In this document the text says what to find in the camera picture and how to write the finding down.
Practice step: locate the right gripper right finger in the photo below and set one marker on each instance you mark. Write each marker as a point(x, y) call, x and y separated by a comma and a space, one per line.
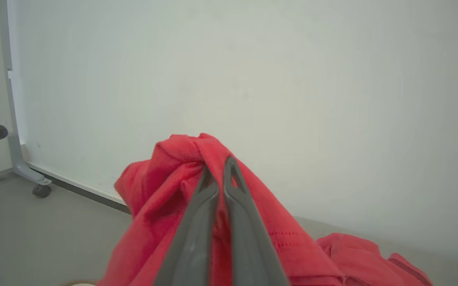
point(249, 246)

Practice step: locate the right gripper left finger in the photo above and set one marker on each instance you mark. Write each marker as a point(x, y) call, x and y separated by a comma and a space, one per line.
point(191, 246)

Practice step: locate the red garment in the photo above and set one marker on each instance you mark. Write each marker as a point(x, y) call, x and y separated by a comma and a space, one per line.
point(165, 190)

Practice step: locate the black caster wheel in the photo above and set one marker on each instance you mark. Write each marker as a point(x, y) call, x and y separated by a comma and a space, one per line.
point(41, 191)

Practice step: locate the white partition board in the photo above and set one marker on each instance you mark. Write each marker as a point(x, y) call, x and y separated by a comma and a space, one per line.
point(253, 79)

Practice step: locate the grey board stand leg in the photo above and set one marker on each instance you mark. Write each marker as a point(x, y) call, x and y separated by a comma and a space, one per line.
point(14, 147)

